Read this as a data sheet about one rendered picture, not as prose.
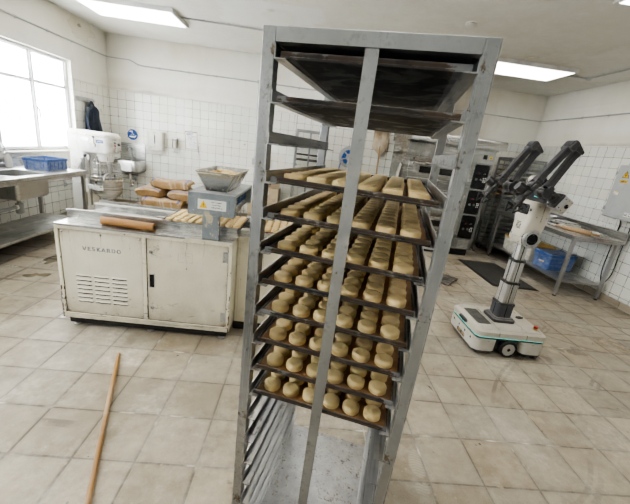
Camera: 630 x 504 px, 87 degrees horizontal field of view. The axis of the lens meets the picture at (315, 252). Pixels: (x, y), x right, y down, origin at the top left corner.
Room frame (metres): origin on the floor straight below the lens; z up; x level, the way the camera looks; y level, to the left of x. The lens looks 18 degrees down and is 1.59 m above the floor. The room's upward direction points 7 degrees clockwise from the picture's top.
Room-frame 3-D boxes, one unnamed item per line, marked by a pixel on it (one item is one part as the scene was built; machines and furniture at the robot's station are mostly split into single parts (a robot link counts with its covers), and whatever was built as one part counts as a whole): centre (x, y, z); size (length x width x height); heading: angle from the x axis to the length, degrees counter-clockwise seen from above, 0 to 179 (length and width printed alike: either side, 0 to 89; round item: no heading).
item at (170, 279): (2.65, 1.26, 0.42); 1.28 x 0.72 x 0.84; 93
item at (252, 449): (1.13, 0.06, 0.60); 0.64 x 0.03 x 0.03; 167
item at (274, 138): (1.13, 0.06, 1.59); 0.64 x 0.03 x 0.03; 167
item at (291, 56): (1.08, -0.13, 1.77); 0.60 x 0.40 x 0.02; 167
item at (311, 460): (1.09, -0.13, 0.93); 0.64 x 0.51 x 1.78; 167
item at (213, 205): (2.68, 0.79, 1.01); 0.72 x 0.33 x 0.34; 3
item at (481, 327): (2.90, -1.79, 0.24); 0.68 x 0.53 x 0.41; 94
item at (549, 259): (5.07, -3.69, 0.36); 0.47 x 0.38 x 0.26; 95
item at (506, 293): (2.90, -1.80, 0.45); 0.13 x 0.13 x 0.40; 4
